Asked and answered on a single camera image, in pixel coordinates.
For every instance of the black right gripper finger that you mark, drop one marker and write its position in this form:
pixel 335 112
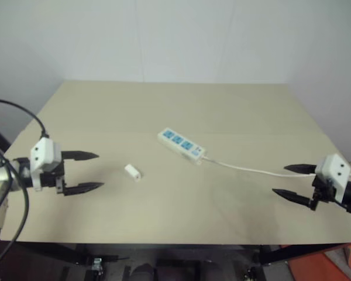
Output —
pixel 302 169
pixel 292 196

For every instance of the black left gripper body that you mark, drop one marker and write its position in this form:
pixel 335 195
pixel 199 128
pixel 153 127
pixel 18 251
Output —
pixel 49 180

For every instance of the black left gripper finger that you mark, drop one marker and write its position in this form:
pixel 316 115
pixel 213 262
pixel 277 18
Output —
pixel 80 155
pixel 85 188

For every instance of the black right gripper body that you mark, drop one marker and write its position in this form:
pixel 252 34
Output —
pixel 323 190

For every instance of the small white plug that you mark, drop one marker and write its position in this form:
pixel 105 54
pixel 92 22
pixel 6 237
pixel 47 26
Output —
pixel 133 172

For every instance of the white power strip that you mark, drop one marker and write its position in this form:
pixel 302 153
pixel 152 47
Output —
pixel 180 143

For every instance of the metal caster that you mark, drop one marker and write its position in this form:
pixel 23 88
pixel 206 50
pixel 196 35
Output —
pixel 97 265

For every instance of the dark rounded shape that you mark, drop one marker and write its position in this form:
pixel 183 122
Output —
pixel 143 272

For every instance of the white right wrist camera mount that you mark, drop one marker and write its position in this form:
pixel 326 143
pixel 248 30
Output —
pixel 335 169

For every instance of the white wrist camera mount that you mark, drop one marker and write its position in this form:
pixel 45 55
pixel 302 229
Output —
pixel 44 152
pixel 335 169

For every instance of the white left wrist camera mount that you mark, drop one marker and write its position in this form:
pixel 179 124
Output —
pixel 44 152

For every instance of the black table frame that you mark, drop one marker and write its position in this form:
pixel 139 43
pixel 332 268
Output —
pixel 175 250

